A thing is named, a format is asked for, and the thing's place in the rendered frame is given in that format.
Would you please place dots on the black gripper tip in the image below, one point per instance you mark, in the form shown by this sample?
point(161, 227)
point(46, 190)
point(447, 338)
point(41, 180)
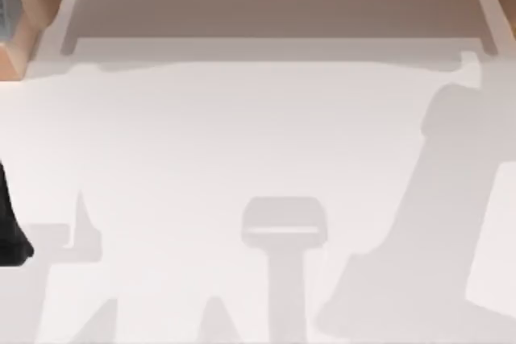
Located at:
point(11, 231)

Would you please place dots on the pulled-out wooden drawer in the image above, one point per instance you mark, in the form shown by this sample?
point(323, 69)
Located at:
point(18, 17)

